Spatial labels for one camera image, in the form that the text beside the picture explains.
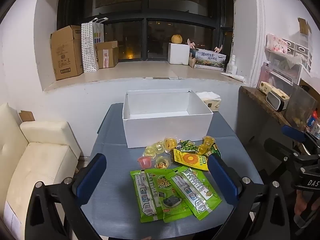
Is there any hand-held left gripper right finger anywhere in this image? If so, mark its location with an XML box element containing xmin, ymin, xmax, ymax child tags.
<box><xmin>207</xmin><ymin>154</ymin><xmax>290</xmax><ymax>240</ymax></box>

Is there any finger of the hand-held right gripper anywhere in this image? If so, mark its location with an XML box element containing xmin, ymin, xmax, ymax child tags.
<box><xmin>264</xmin><ymin>138</ymin><xmax>304</xmax><ymax>195</ymax></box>
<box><xmin>281</xmin><ymin>124</ymin><xmax>320</xmax><ymax>154</ymax></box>

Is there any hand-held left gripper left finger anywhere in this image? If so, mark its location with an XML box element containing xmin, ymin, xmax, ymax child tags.
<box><xmin>25</xmin><ymin>153</ymin><xmax>108</xmax><ymax>240</ymax></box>

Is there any green seaweed snack packet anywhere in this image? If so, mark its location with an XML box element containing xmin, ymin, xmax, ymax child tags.
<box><xmin>145</xmin><ymin>168</ymin><xmax>193</xmax><ymax>223</ymax></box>
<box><xmin>168</xmin><ymin>166</ymin><xmax>222</xmax><ymax>221</ymax></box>
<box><xmin>130</xmin><ymin>169</ymin><xmax>160</xmax><ymax>223</ymax></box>

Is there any green pea snack packet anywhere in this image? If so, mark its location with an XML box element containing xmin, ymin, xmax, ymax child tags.
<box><xmin>210</xmin><ymin>143</ymin><xmax>222</xmax><ymax>158</ymax></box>
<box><xmin>177</xmin><ymin>140</ymin><xmax>201</xmax><ymax>153</ymax></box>

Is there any yellow sunflower snack packet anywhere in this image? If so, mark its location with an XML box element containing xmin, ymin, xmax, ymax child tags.
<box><xmin>173</xmin><ymin>149</ymin><xmax>209</xmax><ymax>171</ymax></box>

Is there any pink jelly cup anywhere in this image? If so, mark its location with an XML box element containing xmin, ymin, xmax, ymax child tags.
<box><xmin>137</xmin><ymin>156</ymin><xmax>155</xmax><ymax>170</ymax></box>

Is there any printed lid jelly cup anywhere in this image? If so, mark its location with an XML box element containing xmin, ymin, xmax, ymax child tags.
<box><xmin>155</xmin><ymin>155</ymin><xmax>172</xmax><ymax>170</ymax></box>

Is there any white cardboard box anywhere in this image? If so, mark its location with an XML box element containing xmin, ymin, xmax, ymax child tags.
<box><xmin>122</xmin><ymin>88</ymin><xmax>214</xmax><ymax>148</ymax></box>

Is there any person's right hand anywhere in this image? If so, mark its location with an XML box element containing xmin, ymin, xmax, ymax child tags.
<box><xmin>294</xmin><ymin>189</ymin><xmax>313</xmax><ymax>220</ymax></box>

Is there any clear acrylic container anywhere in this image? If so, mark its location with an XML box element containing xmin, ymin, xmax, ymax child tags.
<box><xmin>284</xmin><ymin>83</ymin><xmax>318</xmax><ymax>128</ymax></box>

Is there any white desk clock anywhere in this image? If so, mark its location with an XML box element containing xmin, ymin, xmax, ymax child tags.
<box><xmin>265</xmin><ymin>92</ymin><xmax>287</xmax><ymax>112</ymax></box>

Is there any dark side cabinet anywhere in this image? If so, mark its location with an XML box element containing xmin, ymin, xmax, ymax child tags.
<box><xmin>237</xmin><ymin>85</ymin><xmax>304</xmax><ymax>180</ymax></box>

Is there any cream leather sofa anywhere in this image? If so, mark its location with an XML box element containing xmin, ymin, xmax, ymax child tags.
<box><xmin>0</xmin><ymin>102</ymin><xmax>82</xmax><ymax>240</ymax></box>

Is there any clear storage box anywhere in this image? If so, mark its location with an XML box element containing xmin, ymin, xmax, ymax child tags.
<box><xmin>269</xmin><ymin>57</ymin><xmax>302</xmax><ymax>85</ymax></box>

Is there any yellow tissue pack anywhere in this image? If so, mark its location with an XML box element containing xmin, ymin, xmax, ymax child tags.
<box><xmin>196</xmin><ymin>91</ymin><xmax>222</xmax><ymax>112</ymax></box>

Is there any white drawer organizer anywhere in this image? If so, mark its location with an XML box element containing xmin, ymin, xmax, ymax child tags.
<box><xmin>287</xmin><ymin>40</ymin><xmax>313</xmax><ymax>72</ymax></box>

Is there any white tube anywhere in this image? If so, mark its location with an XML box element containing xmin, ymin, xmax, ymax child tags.
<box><xmin>220</xmin><ymin>72</ymin><xmax>245</xmax><ymax>82</ymax></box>

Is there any pink floral tissue pack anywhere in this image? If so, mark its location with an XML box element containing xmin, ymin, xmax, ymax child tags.
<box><xmin>266</xmin><ymin>33</ymin><xmax>288</xmax><ymax>54</ymax></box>

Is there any white plastic bottle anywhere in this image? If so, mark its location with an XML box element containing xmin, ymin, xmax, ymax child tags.
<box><xmin>226</xmin><ymin>54</ymin><xmax>237</xmax><ymax>74</ymax></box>

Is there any cardboard piece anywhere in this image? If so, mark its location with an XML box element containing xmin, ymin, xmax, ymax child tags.
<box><xmin>18</xmin><ymin>110</ymin><xmax>36</xmax><ymax>122</ymax></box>
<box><xmin>297</xmin><ymin>17</ymin><xmax>312</xmax><ymax>36</ymax></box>

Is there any printed gift box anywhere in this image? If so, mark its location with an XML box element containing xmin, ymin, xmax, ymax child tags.
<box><xmin>189</xmin><ymin>48</ymin><xmax>227</xmax><ymax>71</ymax></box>

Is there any small brown cardboard box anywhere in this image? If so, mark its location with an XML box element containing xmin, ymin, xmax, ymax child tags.
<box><xmin>95</xmin><ymin>40</ymin><xmax>119</xmax><ymax>69</ymax></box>

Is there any large brown cardboard box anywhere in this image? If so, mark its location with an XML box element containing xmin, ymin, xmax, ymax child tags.
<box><xmin>50</xmin><ymin>25</ymin><xmax>84</xmax><ymax>81</ymax></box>

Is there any polka dot paper bag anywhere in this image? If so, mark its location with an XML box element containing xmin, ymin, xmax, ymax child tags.
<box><xmin>81</xmin><ymin>17</ymin><xmax>108</xmax><ymax>73</ymax></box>

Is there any white foam box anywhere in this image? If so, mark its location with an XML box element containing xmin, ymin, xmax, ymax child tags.
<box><xmin>168</xmin><ymin>42</ymin><xmax>191</xmax><ymax>65</ymax></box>

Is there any black window frame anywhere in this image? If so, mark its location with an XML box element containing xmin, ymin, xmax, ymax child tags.
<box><xmin>57</xmin><ymin>0</ymin><xmax>235</xmax><ymax>63</ymax></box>

